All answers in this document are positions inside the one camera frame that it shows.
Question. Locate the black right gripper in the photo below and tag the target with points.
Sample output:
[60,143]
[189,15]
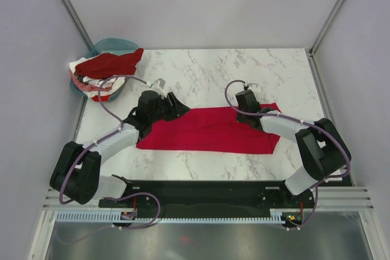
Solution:
[239,119]

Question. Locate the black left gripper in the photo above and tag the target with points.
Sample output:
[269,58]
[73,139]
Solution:
[177,110]

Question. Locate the bright red t-shirt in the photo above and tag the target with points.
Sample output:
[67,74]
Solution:
[209,129]

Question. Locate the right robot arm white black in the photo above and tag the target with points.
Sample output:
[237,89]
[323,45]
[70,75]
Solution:
[321,148]

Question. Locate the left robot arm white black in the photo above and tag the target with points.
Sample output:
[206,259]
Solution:
[76,175]

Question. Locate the red shirt bottom of pile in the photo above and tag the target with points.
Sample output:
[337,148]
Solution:
[98,98]

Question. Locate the dark red folded shirt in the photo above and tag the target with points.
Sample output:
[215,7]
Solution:
[106,65]

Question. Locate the pink folded shirt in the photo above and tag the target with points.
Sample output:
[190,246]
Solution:
[92,86]

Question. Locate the blue plastic basket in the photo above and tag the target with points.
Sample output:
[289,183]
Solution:
[113,46]

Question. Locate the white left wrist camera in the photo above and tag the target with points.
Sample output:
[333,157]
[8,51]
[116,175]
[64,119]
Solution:
[158,86]

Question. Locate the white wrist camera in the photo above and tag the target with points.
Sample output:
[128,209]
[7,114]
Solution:
[250,86]
[158,86]

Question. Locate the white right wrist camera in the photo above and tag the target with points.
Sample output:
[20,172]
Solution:
[250,86]

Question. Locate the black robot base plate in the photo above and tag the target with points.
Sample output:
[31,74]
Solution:
[209,198]

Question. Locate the light blue cable duct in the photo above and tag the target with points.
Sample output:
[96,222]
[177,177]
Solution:
[79,216]

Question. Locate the left aluminium frame post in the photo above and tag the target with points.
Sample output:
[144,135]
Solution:
[77,23]

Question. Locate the aluminium frame post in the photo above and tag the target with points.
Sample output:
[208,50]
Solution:
[77,23]
[335,10]

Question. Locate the right aluminium frame post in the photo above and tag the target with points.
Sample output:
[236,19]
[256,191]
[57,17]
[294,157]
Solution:
[335,10]

